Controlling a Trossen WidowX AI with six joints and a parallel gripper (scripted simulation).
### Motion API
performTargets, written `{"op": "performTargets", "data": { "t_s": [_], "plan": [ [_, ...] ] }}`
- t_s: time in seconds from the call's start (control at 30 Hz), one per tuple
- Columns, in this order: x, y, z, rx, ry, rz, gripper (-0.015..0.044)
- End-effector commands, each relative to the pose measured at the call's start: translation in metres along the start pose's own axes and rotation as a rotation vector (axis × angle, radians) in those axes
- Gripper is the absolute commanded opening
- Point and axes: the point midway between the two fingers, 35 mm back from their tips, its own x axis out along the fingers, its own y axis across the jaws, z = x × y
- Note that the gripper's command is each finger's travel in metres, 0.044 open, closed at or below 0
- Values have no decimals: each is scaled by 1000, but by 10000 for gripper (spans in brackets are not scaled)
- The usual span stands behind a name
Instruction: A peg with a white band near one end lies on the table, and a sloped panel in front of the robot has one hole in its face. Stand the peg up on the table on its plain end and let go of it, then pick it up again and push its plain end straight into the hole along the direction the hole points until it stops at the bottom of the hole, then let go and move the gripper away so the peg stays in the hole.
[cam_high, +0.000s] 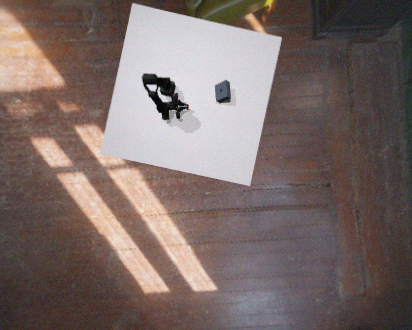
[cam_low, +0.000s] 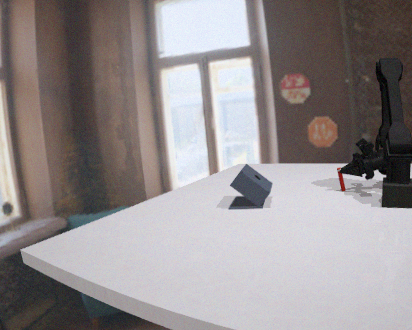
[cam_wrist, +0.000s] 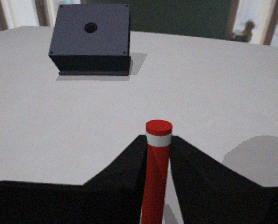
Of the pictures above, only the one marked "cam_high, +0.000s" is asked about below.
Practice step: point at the dark grey sloped panel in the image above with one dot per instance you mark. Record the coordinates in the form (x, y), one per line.
(222, 92)

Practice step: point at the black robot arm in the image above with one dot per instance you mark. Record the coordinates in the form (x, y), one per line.
(165, 83)

